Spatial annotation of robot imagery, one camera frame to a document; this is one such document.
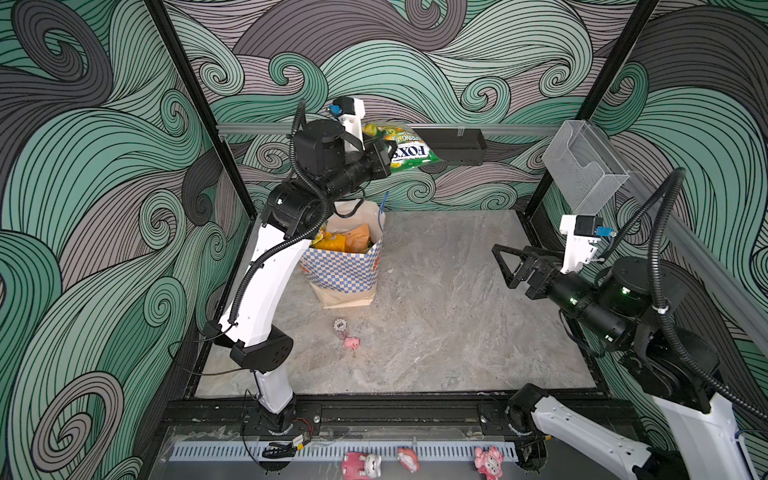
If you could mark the clear plastic wall holder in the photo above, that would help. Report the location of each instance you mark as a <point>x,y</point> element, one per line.
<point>585,166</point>

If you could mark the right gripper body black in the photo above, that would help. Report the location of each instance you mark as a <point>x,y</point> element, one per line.
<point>564,286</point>

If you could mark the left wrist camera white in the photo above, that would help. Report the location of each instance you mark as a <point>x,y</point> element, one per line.
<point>349,111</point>

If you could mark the black wall tray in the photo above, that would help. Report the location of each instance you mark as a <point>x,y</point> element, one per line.
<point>455,146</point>

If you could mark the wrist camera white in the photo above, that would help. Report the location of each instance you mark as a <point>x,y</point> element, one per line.
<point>583,233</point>
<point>349,111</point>

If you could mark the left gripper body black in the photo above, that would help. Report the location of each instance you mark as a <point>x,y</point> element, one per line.
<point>358,171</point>

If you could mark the small patterned cylinder toy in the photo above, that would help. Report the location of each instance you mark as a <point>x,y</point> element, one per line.
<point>340,327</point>

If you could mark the pink white toy left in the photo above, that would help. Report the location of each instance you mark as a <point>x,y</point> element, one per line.
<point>357,466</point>

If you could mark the yellow orange candy bag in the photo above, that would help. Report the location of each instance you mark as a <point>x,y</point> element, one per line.
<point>324,240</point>

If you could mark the blue checkered paper bag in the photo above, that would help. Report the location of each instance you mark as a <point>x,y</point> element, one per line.
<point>340,279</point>

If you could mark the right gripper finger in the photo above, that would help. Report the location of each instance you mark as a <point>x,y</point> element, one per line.
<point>511,278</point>
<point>543,252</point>

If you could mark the grey horizontal wall rail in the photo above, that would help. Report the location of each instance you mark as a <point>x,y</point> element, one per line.
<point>278,128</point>

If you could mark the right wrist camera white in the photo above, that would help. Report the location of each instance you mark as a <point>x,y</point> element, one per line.
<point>583,233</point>

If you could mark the grey right wall rail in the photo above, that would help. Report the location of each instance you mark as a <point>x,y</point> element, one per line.
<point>719,224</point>

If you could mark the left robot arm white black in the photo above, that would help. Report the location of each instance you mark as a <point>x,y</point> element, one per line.
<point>294,213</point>

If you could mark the small pink pig toy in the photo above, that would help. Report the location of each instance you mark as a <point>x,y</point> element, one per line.
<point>351,343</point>

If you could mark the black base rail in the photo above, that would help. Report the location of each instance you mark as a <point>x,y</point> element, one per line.
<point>329,415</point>

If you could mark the pink bear toy right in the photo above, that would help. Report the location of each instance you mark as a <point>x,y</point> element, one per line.
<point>488,462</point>

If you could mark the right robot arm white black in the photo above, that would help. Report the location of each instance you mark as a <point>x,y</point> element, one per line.
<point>674,366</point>

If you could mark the pink toy middle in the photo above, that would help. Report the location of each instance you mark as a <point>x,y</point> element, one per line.
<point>408,459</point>

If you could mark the orange snack pouch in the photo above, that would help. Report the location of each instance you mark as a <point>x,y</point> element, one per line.
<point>358,239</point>

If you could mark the green Fox's candy bag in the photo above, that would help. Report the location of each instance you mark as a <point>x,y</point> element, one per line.
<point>411,152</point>

